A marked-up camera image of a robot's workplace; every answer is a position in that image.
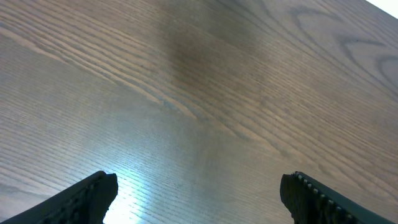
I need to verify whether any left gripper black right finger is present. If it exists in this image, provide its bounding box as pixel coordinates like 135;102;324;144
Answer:
280;171;393;224

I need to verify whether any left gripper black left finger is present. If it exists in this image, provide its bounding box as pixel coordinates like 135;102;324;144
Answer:
1;170;118;224

